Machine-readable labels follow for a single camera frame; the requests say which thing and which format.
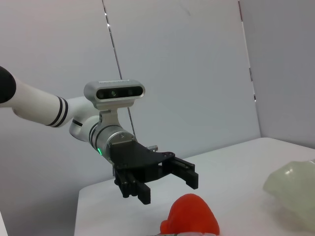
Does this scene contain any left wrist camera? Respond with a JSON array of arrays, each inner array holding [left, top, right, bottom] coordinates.
[[83, 79, 146, 128]]

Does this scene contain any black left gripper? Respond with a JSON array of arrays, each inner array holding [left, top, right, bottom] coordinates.
[[108, 139, 199, 205]]

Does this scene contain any translucent wavy fruit plate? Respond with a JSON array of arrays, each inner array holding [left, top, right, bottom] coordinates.
[[262, 158, 315, 233]]

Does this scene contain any red-orange toy orange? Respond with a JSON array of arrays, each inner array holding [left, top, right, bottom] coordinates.
[[160, 193, 221, 236]]

